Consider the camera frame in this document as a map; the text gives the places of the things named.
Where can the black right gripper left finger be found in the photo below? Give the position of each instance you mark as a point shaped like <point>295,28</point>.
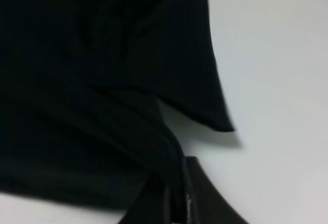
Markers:
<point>158,203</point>

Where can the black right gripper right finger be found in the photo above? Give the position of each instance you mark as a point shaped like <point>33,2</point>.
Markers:
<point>209,204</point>

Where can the black short sleeve shirt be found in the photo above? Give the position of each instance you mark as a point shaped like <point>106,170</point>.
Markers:
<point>80,80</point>

